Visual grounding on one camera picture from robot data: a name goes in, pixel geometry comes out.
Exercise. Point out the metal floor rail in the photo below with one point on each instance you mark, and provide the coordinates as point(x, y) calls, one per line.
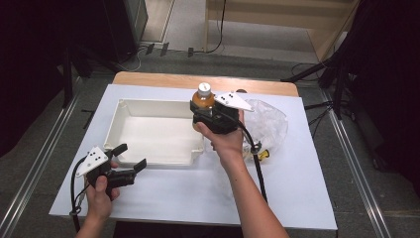
point(39, 162)
point(360, 172)

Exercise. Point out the white table mat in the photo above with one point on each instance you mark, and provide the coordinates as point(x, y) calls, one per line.
point(185, 195)

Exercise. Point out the translucent white plastic bag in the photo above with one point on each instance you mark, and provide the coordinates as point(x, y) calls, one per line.
point(267, 127)

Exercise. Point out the black metal stand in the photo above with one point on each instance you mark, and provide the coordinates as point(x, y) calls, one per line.
point(67, 79)

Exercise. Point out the black tripod stand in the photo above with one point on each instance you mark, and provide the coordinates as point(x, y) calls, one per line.
point(338, 86)

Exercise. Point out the orange drink bottle white cap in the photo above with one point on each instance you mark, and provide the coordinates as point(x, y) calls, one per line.
point(203, 99)

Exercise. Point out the small yellow item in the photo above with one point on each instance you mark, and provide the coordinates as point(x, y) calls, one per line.
point(263, 154)

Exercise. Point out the black cabinet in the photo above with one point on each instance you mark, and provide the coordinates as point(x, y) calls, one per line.
point(125, 26)

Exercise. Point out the person's right hand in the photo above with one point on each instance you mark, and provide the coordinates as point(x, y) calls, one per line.
point(226, 143)

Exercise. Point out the white plastic tray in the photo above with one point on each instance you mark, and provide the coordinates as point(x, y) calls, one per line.
point(155, 139)

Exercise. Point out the person's left hand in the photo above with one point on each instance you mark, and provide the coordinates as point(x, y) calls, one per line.
point(99, 201)

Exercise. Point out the wooden table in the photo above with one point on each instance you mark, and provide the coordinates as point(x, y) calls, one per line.
point(158, 81)

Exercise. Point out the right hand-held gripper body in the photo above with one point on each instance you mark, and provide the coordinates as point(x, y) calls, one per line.
point(228, 115)

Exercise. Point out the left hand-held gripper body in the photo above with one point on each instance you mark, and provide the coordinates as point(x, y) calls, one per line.
point(95, 162)

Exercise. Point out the light wooden shelf frame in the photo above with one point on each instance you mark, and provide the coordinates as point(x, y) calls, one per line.
point(264, 20)

